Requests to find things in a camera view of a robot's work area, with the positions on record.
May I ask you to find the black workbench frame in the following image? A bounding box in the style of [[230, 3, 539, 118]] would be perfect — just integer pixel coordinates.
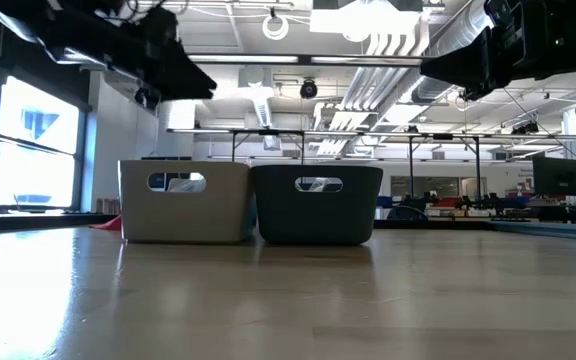
[[227, 128, 484, 201]]

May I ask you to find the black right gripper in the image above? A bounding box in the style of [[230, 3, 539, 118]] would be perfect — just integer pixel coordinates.
[[419, 0, 576, 96]]

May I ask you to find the silver ventilation duct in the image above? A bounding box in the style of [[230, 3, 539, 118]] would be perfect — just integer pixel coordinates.
[[410, 0, 494, 104]]

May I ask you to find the red cloth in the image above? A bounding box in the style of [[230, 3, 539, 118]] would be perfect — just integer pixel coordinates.
[[89, 214, 123, 232]]

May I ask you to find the dark grey plastic bin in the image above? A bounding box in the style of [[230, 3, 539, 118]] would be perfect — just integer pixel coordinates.
[[251, 164, 384, 247]]

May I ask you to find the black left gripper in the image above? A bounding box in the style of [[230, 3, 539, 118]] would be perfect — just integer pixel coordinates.
[[66, 6, 218, 102]]

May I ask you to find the black overhead camera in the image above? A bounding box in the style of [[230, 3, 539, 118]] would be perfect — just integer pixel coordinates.
[[299, 78, 319, 100]]

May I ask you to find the white cable ring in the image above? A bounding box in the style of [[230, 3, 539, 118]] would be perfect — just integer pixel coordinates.
[[261, 13, 290, 41]]

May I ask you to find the beige plastic bin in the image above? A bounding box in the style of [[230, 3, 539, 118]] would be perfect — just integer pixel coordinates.
[[117, 159, 258, 245]]

